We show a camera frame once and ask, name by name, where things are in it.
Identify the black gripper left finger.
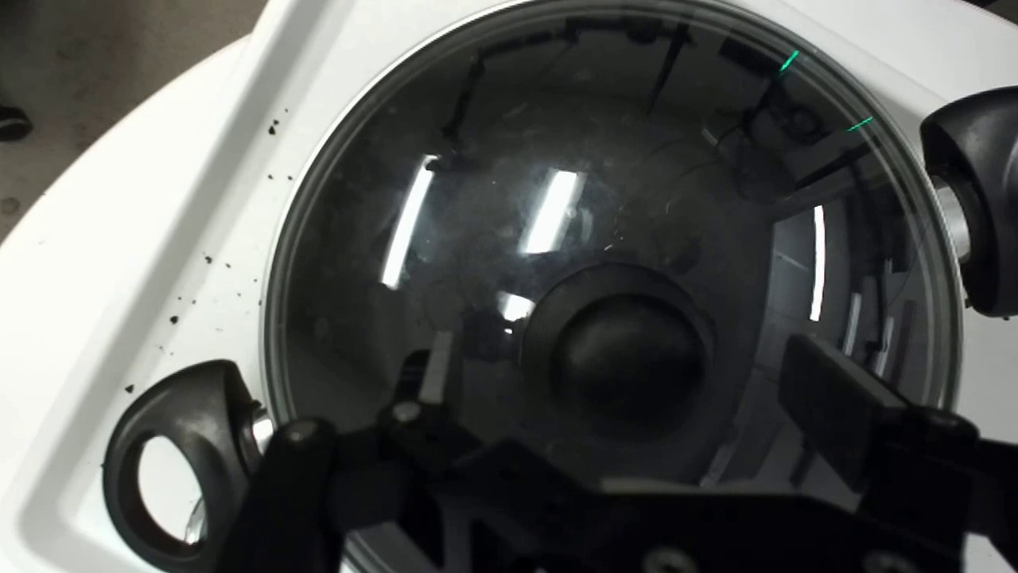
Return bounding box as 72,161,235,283
385,330,455,451

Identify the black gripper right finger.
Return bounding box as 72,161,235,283
780,333,972,495

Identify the glass pot lid black knob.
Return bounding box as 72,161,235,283
262,0,966,573

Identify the round white table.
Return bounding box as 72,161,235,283
4,0,306,281

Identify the black pot with handles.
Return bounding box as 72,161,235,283
103,86,1018,573

